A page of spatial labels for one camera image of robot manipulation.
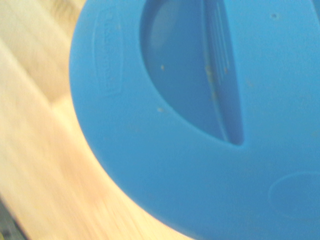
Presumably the blue plastic pitcher lid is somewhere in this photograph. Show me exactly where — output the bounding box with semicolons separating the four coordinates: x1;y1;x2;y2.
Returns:
69;0;320;240

